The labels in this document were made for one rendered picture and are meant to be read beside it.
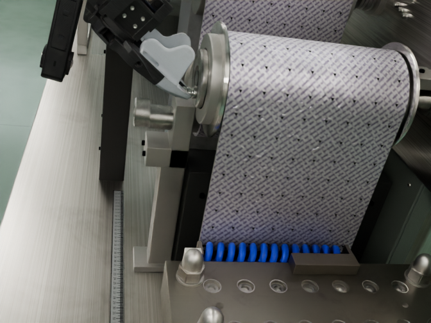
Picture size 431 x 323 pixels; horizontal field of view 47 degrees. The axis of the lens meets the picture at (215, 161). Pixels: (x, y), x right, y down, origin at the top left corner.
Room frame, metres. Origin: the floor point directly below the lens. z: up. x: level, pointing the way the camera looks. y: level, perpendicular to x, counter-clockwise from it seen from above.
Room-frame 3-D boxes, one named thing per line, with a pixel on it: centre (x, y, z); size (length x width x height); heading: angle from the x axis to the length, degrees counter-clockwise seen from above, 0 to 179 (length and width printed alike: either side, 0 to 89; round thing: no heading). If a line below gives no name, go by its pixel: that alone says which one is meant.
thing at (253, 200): (0.58, -0.11, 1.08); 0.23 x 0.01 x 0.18; 105
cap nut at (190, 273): (0.48, 0.00, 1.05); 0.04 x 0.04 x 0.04
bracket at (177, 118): (0.63, 0.08, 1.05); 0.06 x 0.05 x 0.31; 105
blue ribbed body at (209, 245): (0.56, -0.11, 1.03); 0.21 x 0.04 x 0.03; 105
